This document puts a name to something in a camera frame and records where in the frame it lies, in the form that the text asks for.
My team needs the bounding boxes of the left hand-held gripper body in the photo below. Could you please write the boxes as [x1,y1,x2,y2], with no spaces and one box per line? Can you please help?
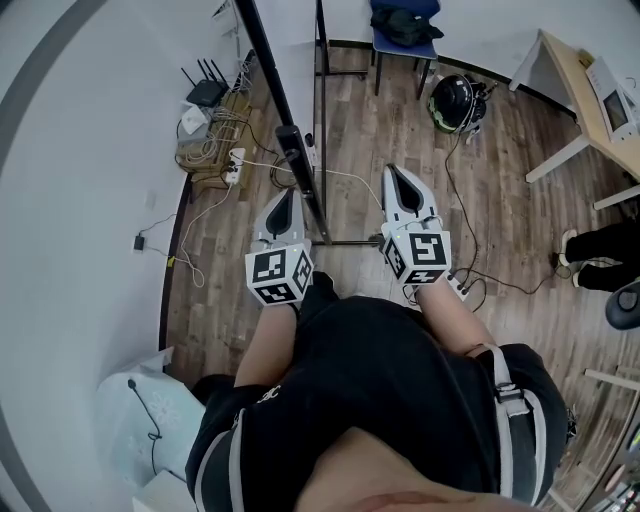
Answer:
[243,233,316,308]

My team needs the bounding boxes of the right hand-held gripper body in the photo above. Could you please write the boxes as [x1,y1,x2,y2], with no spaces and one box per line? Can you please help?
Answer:
[379,214,453,288]

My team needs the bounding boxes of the black framed whiteboard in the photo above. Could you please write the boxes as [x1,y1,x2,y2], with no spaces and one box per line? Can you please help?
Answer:
[233,0,324,205]

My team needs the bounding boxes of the person's left forearm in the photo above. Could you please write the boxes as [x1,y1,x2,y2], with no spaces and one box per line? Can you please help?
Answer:
[233,299,302,389]

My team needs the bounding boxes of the person's right forearm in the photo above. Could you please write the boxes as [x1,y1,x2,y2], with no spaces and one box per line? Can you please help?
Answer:
[413,278,500,359]

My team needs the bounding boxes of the small white power strip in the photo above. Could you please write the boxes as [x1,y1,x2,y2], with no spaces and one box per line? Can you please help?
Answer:
[446,271,475,303]

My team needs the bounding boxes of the black helmet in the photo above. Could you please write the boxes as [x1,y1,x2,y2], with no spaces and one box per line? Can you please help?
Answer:
[427,73,497,137]

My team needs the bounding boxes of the small white network device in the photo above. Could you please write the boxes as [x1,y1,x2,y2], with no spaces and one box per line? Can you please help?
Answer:
[178,101,215,137]

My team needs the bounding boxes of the person's black shirt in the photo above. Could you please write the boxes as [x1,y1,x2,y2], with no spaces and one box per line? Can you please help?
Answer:
[184,271,572,507]

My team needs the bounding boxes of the black router with antennas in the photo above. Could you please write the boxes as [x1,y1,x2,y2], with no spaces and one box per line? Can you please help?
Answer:
[180,58,230,109]

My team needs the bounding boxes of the blue chair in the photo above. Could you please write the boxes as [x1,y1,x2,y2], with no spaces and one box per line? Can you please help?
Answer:
[368,0,442,100]

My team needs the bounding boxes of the black bag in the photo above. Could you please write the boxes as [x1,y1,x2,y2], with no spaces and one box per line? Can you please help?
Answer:
[369,2,445,47]

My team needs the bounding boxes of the wooden table with white legs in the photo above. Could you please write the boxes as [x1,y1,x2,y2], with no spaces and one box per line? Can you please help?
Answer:
[508,28,640,212]

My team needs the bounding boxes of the white plastic bag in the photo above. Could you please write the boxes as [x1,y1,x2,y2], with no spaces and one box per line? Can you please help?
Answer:
[93,348,207,487]

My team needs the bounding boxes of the white appliance with screen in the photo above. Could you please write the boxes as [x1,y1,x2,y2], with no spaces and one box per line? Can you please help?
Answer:
[583,55,640,145]

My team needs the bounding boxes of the metal rack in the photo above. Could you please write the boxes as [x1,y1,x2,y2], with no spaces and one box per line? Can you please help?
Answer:
[548,366,640,512]

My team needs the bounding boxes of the white box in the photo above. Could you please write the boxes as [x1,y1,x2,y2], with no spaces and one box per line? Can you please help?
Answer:
[131,478,197,512]

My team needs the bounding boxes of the long black cable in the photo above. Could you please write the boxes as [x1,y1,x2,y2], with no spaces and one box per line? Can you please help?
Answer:
[443,130,569,297]

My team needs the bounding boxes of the long white cable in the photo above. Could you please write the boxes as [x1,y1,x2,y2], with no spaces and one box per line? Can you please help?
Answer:
[243,160,387,217]

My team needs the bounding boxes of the looped white cable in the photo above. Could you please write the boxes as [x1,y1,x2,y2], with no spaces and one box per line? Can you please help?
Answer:
[178,183,232,290]

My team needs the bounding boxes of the cardboard box with cables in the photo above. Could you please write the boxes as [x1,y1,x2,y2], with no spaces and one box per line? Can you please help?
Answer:
[175,88,257,190]

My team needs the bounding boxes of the grey harness strap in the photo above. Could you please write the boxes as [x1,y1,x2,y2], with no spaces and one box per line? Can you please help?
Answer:
[479,343,550,505]
[193,408,247,512]

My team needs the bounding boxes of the thin black cable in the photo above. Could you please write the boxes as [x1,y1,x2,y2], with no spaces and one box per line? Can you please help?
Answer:
[126,378,164,476]

